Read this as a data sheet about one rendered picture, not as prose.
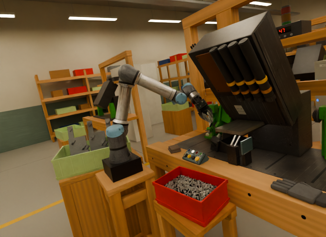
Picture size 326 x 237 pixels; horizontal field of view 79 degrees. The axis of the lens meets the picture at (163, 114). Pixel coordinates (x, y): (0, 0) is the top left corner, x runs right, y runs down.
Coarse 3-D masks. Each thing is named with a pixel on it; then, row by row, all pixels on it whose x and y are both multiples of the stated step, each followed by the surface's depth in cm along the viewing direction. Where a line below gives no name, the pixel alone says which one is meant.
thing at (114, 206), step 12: (132, 192) 129; (144, 192) 131; (108, 204) 142; (120, 204) 121; (132, 204) 127; (144, 204) 157; (108, 216) 143; (120, 216) 122; (144, 216) 158; (156, 216) 135; (120, 228) 122; (144, 228) 159; (156, 228) 136
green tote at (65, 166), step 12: (108, 144) 203; (60, 156) 175; (72, 156) 156; (84, 156) 159; (96, 156) 162; (108, 156) 164; (60, 168) 155; (72, 168) 158; (84, 168) 160; (96, 168) 163
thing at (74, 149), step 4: (68, 128) 184; (72, 128) 186; (68, 132) 185; (72, 132) 185; (68, 136) 184; (72, 136) 184; (80, 136) 185; (84, 136) 186; (68, 140) 183; (76, 140) 184; (80, 140) 184; (84, 140) 185; (76, 144) 183; (80, 144) 184; (84, 144) 184; (72, 148) 181; (76, 148) 182; (84, 148) 183; (72, 152) 180; (76, 152) 176; (80, 152) 176
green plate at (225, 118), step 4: (220, 104) 123; (220, 108) 123; (220, 112) 124; (224, 112) 123; (220, 116) 125; (224, 116) 124; (228, 116) 121; (220, 120) 127; (224, 120) 125; (228, 120) 122
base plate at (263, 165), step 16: (192, 144) 155; (208, 144) 149; (240, 144) 139; (224, 160) 119; (240, 160) 116; (256, 160) 112; (272, 160) 109; (288, 160) 107; (304, 160) 104; (320, 160) 101; (288, 176) 92; (304, 176) 90; (320, 176) 88
